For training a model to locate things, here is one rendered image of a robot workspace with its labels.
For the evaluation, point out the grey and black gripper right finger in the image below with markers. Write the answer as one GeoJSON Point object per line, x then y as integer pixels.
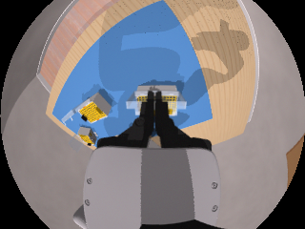
{"type": "Point", "coordinates": [172, 136]}

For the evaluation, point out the blue bench mat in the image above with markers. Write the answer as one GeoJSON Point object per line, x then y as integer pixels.
{"type": "Point", "coordinates": [148, 47]}

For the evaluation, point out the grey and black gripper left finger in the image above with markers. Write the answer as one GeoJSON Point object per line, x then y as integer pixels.
{"type": "Point", "coordinates": [140, 130]}

